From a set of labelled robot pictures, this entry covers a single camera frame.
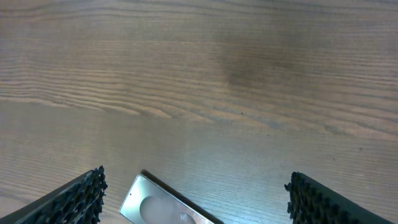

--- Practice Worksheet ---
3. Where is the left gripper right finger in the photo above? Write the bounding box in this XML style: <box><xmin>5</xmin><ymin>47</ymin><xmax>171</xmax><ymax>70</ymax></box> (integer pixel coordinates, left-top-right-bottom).
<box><xmin>284</xmin><ymin>172</ymin><xmax>392</xmax><ymax>224</ymax></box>

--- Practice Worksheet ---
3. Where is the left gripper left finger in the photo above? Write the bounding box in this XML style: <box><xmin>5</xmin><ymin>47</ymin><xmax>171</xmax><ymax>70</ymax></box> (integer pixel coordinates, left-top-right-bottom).
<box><xmin>1</xmin><ymin>166</ymin><xmax>108</xmax><ymax>224</ymax></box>

